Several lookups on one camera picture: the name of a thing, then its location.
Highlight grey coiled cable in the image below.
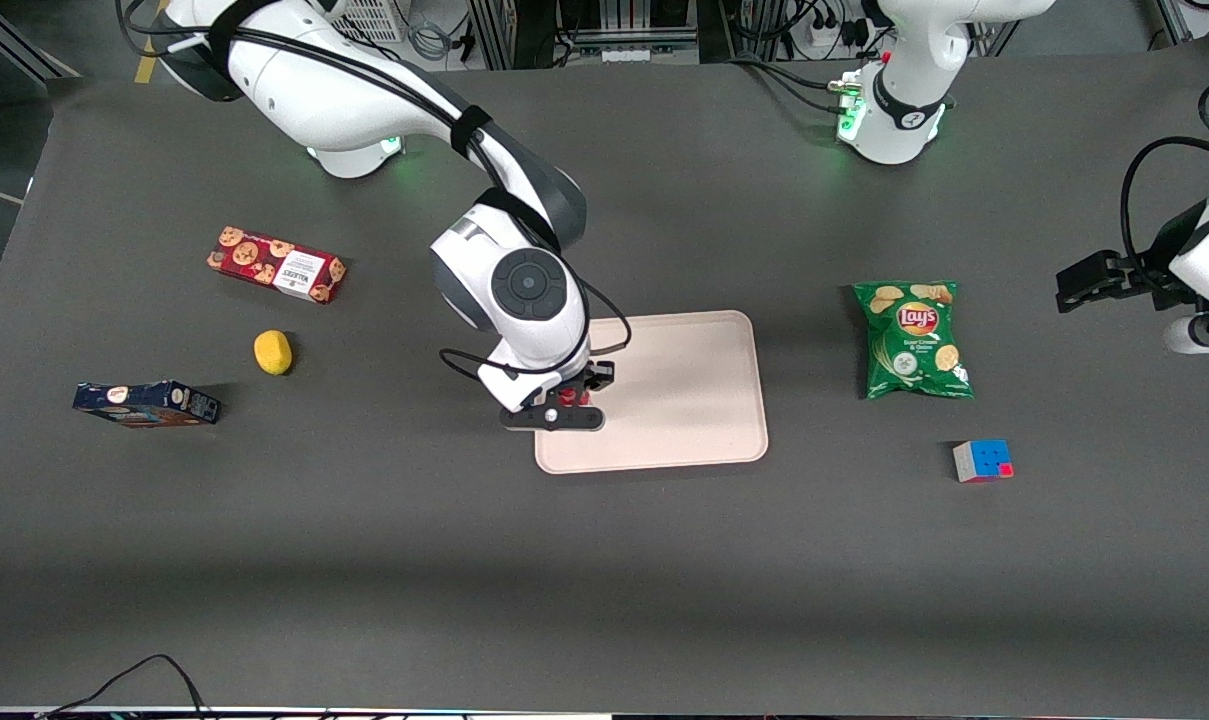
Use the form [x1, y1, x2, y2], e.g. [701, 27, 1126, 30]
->
[407, 18, 452, 63]

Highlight yellow lemon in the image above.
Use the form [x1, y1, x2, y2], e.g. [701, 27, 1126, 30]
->
[253, 330, 294, 377]

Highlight beige plastic tray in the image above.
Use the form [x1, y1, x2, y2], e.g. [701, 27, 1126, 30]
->
[533, 310, 770, 475]

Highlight white power strip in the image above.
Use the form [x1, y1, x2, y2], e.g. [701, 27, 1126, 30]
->
[807, 18, 873, 53]

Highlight black left base cables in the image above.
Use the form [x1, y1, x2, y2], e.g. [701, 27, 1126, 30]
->
[726, 52, 857, 113]

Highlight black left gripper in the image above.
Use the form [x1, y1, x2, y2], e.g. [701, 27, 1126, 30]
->
[1056, 236, 1201, 315]

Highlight Rubik's cube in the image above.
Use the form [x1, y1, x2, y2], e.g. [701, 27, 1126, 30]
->
[952, 439, 1015, 484]

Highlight green Lay's chips bag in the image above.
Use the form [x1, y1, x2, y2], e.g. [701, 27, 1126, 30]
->
[853, 280, 976, 402]

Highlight white vented box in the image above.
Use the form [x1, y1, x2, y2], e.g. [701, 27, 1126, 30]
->
[336, 0, 407, 43]

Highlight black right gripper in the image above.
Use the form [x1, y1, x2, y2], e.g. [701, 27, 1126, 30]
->
[500, 376, 607, 434]

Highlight thin black table cable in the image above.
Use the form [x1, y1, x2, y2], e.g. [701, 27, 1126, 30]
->
[36, 654, 213, 720]

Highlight aluminium frame rack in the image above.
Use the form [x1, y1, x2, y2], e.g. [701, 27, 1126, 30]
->
[467, 0, 707, 71]

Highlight dark blue snack box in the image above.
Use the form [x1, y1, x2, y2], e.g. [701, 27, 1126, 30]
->
[72, 379, 223, 429]

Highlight red cookie box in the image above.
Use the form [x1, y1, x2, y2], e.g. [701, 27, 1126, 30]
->
[206, 226, 348, 305]

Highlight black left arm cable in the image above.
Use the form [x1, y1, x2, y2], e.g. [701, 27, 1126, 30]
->
[1119, 60, 1209, 291]

